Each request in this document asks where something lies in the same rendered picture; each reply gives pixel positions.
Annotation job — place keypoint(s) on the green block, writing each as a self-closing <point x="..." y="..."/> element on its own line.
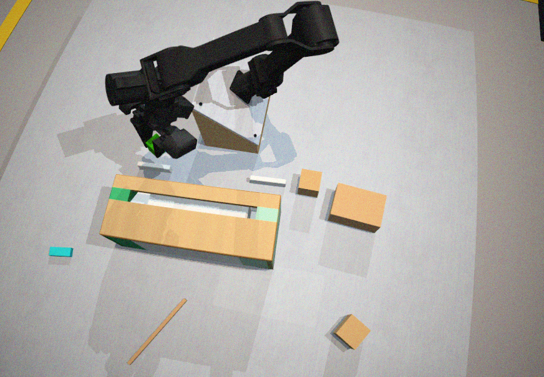
<point x="150" y="144"/>

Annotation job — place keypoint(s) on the small cyan block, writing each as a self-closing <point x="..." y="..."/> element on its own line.
<point x="60" y="252"/>

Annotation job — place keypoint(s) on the tan flat bar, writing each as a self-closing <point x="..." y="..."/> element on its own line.
<point x="157" y="331"/>

